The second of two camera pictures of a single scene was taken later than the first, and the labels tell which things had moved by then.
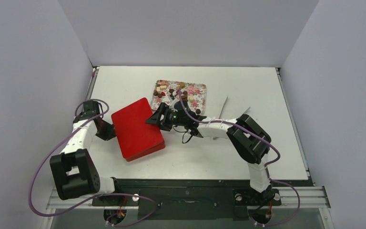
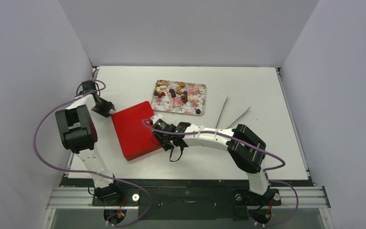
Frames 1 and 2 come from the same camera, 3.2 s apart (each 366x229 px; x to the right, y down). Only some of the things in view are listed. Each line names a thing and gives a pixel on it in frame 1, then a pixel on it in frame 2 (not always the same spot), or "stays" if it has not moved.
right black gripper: [167, 117] to [163, 139]
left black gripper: [110, 132] to [108, 107]
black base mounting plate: [178, 199] stays
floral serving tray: [194, 95] stays
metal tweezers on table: [217, 138] stays
